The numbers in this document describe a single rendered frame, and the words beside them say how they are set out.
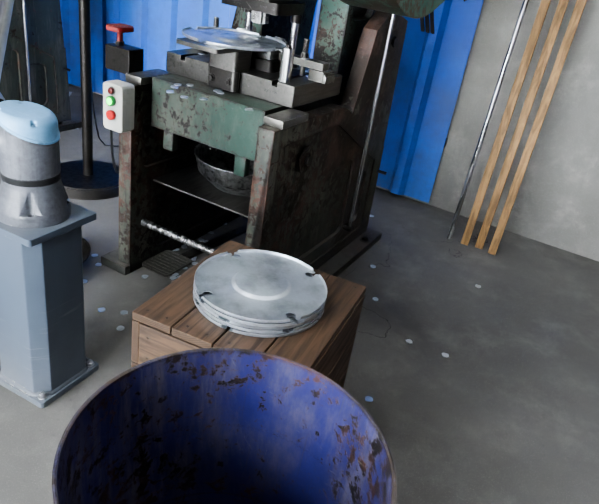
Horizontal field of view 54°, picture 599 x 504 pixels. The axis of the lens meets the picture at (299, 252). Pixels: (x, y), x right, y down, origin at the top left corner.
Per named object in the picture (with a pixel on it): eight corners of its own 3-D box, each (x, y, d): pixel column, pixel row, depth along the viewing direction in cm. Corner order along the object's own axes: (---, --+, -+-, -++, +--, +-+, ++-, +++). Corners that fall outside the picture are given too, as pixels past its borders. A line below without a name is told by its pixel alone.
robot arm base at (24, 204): (30, 235, 120) (26, 190, 115) (-21, 212, 125) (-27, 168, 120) (86, 212, 132) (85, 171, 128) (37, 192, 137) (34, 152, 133)
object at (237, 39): (223, 27, 183) (223, 24, 182) (303, 47, 171) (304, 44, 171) (159, 31, 159) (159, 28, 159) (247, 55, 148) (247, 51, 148)
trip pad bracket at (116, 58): (129, 114, 177) (129, 46, 168) (105, 106, 181) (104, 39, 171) (143, 111, 182) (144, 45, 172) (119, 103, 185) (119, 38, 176)
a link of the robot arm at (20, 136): (40, 185, 118) (36, 119, 112) (-21, 172, 120) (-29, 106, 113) (72, 167, 129) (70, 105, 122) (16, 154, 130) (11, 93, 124)
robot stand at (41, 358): (42, 409, 139) (29, 241, 118) (-13, 377, 145) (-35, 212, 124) (100, 368, 154) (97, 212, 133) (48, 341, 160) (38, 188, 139)
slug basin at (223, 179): (257, 215, 177) (261, 184, 173) (170, 181, 190) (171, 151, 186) (311, 186, 205) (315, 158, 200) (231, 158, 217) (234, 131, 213)
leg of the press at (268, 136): (261, 342, 174) (308, 19, 132) (230, 326, 178) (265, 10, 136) (380, 239, 248) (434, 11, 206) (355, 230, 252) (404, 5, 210)
